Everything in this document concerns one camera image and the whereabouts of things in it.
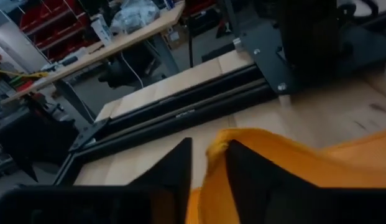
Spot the grey table foot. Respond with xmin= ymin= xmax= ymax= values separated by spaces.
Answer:
xmin=150 ymin=32 xmax=181 ymax=77

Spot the clear plastic bag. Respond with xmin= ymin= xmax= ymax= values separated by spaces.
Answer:
xmin=110 ymin=0 xmax=161 ymax=34

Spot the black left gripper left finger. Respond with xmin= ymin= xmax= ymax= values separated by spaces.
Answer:
xmin=0 ymin=138 xmax=193 ymax=224

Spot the white cable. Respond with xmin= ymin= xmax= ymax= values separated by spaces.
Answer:
xmin=119 ymin=51 xmax=144 ymax=90

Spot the orange microfiber towel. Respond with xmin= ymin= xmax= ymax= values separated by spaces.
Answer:
xmin=185 ymin=128 xmax=386 ymax=224

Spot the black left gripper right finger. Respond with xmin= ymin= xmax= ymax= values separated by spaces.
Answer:
xmin=225 ymin=139 xmax=386 ymax=224

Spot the small blue white bottle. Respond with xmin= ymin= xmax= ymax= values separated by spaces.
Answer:
xmin=90 ymin=14 xmax=113 ymax=47

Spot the red storage bin rack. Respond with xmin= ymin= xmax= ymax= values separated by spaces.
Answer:
xmin=18 ymin=0 xmax=91 ymax=62

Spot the black office chair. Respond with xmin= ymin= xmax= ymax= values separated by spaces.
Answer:
xmin=98 ymin=43 xmax=167 ymax=91

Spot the light wooden desk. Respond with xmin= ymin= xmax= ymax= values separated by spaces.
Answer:
xmin=0 ymin=1 xmax=186 ymax=105

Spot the brown cardboard box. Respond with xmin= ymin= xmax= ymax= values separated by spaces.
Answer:
xmin=161 ymin=23 xmax=190 ymax=50

